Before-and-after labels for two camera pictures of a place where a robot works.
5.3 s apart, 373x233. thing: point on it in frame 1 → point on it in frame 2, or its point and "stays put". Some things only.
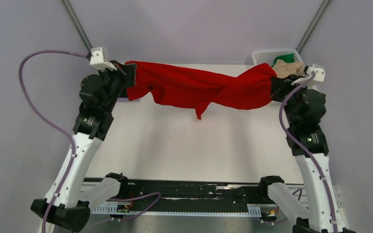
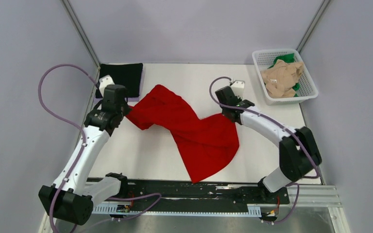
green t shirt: x=289 y=58 stays put
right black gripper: x=279 y=85 → x=240 y=99
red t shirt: x=251 y=88 → x=204 y=145
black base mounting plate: x=147 y=195 stays put
